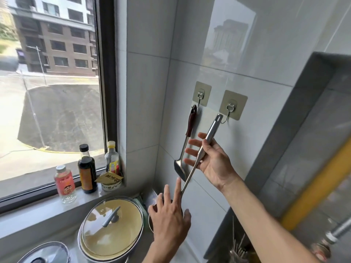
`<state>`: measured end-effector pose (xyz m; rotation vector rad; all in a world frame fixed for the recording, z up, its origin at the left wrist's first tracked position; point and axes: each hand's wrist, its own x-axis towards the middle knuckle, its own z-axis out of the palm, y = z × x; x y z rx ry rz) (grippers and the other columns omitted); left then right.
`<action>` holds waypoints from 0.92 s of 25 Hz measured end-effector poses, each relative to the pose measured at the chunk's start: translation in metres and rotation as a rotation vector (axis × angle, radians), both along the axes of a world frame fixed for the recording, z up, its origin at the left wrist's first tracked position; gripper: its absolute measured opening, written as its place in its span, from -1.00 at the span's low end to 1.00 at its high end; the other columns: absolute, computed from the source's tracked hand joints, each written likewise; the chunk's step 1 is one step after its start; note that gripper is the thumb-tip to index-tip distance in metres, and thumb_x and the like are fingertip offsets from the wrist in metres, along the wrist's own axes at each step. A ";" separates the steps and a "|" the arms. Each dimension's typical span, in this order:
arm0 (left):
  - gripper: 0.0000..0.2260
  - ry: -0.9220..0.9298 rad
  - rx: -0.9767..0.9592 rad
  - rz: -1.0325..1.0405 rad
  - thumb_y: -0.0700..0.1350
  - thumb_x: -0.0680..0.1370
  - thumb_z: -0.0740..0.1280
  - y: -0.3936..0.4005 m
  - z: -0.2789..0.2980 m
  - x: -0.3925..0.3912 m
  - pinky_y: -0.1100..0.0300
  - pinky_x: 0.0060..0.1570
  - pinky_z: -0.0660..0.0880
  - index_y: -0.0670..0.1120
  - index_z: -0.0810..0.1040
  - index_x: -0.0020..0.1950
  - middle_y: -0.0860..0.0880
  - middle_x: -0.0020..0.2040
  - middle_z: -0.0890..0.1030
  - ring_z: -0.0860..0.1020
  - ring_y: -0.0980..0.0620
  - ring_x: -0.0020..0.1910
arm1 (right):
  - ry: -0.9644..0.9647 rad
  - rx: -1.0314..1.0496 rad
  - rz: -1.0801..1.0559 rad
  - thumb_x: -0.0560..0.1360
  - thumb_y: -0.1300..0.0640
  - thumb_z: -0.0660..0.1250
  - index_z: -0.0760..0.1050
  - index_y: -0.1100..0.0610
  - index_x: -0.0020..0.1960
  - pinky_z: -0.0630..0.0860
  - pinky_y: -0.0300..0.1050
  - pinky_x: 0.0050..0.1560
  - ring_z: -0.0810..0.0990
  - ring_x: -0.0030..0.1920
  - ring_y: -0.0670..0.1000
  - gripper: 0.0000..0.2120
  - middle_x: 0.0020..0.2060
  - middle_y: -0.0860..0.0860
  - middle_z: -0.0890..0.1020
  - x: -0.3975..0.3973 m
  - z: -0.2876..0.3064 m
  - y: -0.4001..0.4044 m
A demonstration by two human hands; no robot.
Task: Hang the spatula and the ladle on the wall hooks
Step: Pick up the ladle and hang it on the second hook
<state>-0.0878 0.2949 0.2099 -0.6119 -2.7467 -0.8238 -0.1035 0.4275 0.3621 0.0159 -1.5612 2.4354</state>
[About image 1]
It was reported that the clear bottle with pink label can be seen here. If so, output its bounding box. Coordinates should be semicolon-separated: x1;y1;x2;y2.
54;164;77;204

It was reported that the instant noodle cup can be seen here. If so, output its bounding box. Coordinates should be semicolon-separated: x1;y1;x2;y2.
94;170;124;192

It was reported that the person's left hand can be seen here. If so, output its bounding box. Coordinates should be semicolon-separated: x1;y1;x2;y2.
148;177;192;252

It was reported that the person's right hand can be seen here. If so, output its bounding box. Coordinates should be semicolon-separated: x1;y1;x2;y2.
184;132;242;191

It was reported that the yellow pipe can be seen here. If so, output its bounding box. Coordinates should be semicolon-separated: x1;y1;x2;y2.
279;137;351;232

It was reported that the clear bottle with yellow cap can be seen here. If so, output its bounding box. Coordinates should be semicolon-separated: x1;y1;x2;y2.
105;141;120;176

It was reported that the adhesive wall hook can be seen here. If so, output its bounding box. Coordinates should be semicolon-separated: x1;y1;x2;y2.
219;89;248;124
192;81;212;108

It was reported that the cleaver with blue handle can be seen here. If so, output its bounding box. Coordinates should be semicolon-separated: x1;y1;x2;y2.
149;188;165;206

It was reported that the dark soy sauce bottle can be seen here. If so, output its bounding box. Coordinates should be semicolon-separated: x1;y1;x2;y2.
78;144;98;194

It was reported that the steel ladle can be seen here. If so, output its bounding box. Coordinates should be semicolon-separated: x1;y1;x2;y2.
148;113;224;233

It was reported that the person's right forearm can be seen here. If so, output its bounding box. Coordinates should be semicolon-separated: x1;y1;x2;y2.
219;175;318;263

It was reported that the steel spatula with dark-red handle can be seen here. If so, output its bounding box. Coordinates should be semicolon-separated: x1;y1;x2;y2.
173;104;198;182

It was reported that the dark window frame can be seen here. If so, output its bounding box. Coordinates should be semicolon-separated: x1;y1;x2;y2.
0;0;127;214

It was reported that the large steel pot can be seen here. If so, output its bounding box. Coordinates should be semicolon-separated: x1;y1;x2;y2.
78;195;146;263

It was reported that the bundle of wooden chopsticks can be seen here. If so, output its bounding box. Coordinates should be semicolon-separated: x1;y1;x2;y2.
229;216;250;263

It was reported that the small glass pot lid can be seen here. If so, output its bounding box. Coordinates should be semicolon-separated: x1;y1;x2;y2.
17;241;71;263

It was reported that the grey metal pipe fitting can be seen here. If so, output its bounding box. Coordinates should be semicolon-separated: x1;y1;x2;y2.
310;216;351;263

